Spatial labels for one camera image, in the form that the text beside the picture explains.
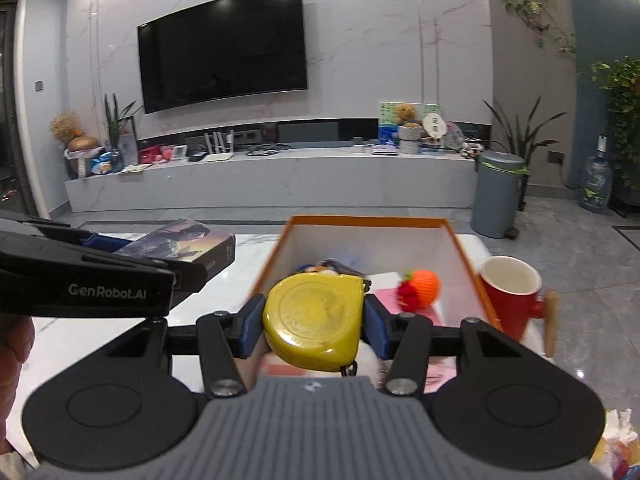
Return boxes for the blue snack packets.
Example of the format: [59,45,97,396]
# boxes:
[90,150,124,176]

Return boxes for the red mug with wooden handle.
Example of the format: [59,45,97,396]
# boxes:
[479,255,558,358]

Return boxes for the green vine plant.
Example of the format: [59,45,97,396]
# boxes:
[590,57,640,191]

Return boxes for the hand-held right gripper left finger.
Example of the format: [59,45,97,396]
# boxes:
[97,294,267,400]

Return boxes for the person's left hand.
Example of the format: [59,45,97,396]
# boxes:
[0,316,36,456]

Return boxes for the pink card wallet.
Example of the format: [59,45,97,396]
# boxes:
[374,286,447,332]

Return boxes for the long leaf potted plant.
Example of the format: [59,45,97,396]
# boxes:
[481,95,561,166]

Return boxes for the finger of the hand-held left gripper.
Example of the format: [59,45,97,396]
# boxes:
[0,210,134,253]
[0,232,209,294]

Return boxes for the dried yellow flowers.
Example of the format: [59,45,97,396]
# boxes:
[49,111,81,146]

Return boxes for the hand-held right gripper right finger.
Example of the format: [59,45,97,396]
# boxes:
[364,294,538,399]

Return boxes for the white woven basket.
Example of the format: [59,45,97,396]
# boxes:
[397,124,425,155]

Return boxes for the white marble television console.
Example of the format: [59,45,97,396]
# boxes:
[64,145,478,213]

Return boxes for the wall vine plant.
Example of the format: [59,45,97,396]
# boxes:
[500,0,577,57]

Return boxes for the pink toys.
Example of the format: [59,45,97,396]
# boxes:
[139,144,176,164]

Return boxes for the tall green potted plant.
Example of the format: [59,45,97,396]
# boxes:
[102,92,144,161]

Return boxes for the patterned round plate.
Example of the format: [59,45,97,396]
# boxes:
[445,122,469,151]

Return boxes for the white round fan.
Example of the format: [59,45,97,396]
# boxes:
[421,112,447,149]

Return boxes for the dark glass door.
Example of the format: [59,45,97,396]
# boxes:
[0,0,47,221]

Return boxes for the glass picture frame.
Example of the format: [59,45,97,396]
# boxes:
[117,116,140,167]

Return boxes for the white router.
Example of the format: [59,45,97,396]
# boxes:
[202,130,235,162]

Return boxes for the black cables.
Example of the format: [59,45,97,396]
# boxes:
[245,142,291,157]

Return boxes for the grey trash can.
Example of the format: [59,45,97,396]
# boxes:
[470,150,531,241]

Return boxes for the orange cardboard box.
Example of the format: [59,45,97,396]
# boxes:
[235,215,503,396]

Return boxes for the yellow tape measure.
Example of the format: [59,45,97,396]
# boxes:
[262,272,368,378]

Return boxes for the green and blue picture board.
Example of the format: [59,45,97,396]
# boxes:
[379,101,442,153]

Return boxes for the brown gourd ornament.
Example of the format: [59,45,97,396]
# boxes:
[65,135,101,179]

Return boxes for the blue water jug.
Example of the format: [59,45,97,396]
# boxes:
[578,134,614,213]

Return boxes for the orange crochet ball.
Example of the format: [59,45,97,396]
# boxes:
[397,269,442,311]

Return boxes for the black television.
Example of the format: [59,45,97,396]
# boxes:
[137,0,308,115]

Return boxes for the dark printed box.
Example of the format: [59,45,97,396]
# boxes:
[114,217,237,276]

